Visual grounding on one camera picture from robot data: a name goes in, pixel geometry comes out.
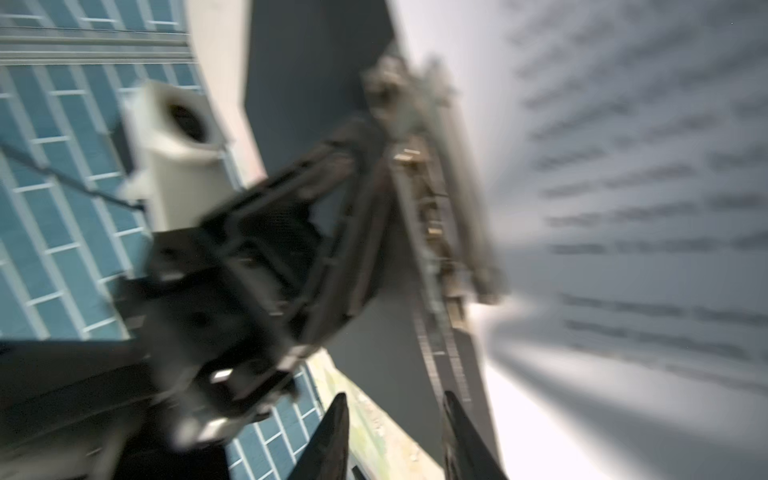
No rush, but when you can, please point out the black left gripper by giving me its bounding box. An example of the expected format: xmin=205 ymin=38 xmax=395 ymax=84
xmin=114 ymin=116 xmax=393 ymax=450

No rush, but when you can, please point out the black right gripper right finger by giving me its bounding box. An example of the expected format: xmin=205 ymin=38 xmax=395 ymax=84
xmin=442 ymin=391 xmax=508 ymax=480

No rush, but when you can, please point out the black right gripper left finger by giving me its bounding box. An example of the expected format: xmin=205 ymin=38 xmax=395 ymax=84
xmin=288 ymin=393 xmax=350 ymax=480

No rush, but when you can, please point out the red folder with black inside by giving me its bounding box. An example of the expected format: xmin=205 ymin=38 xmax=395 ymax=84
xmin=244 ymin=1 xmax=503 ymax=479

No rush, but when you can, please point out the text paper sheet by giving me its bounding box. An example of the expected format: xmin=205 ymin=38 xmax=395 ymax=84
xmin=390 ymin=1 xmax=767 ymax=479

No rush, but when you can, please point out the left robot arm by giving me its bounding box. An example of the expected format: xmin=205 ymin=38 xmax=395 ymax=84
xmin=1 ymin=115 xmax=394 ymax=479

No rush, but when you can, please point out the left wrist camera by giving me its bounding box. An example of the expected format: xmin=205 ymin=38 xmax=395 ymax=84
xmin=119 ymin=80 xmax=236 ymax=233

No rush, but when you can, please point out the aluminium left corner post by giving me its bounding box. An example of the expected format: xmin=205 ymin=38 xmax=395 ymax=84
xmin=1 ymin=27 xmax=195 ymax=66

